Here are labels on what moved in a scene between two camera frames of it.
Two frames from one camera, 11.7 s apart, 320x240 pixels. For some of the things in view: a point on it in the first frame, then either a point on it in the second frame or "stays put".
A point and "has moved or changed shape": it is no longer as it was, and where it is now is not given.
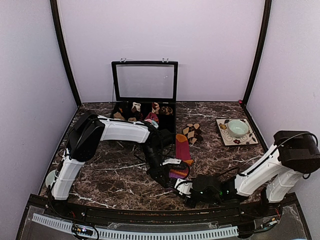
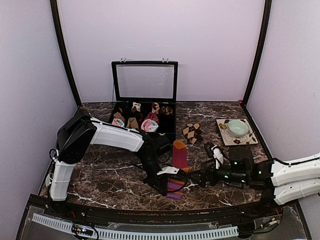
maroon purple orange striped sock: [182, 153] has moved or changed shape
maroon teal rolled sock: [153, 117] stays put
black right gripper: [191, 204] → [211, 171]
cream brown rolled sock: [136, 107] stays put
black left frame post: [54, 7] stays put
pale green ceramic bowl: [237, 128] stays put
